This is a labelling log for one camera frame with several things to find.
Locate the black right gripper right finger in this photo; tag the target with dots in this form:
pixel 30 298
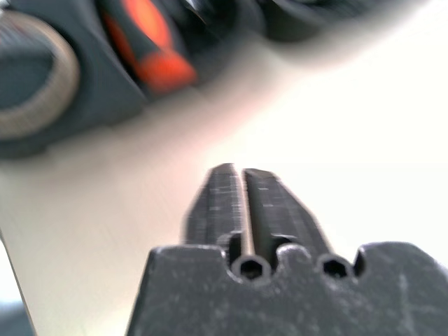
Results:
pixel 280 210

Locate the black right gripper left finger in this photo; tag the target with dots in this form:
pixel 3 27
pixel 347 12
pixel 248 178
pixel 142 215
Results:
pixel 217 206

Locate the orange black screwdriver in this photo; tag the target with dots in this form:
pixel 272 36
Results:
pixel 150 52

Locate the black tape roll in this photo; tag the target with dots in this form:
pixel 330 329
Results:
pixel 63 70

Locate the black tool case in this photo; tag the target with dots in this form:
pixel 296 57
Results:
pixel 105 91

